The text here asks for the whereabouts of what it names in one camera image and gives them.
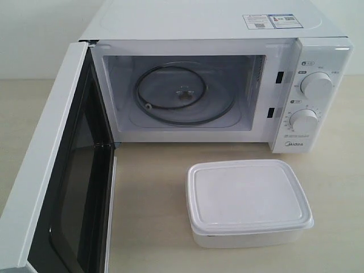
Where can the white plastic lidded container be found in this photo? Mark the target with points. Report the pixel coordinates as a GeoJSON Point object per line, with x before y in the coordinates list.
{"type": "Point", "coordinates": [246, 203]}

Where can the white microwave door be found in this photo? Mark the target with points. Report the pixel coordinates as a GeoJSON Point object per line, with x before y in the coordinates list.
{"type": "Point", "coordinates": [58, 215]}

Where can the white microwave oven body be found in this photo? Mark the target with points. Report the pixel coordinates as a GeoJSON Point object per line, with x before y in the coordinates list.
{"type": "Point", "coordinates": [269, 66]}

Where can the glass turntable plate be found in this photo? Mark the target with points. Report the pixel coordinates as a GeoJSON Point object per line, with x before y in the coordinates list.
{"type": "Point", "coordinates": [183, 90]}

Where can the lower white timer knob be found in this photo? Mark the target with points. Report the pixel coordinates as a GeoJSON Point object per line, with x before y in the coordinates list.
{"type": "Point", "coordinates": [304, 121]}

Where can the upper white control knob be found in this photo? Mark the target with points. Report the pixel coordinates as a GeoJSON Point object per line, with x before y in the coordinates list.
{"type": "Point", "coordinates": [316, 85]}

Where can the warning label sticker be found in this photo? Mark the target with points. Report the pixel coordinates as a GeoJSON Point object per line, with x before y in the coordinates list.
{"type": "Point", "coordinates": [271, 21]}

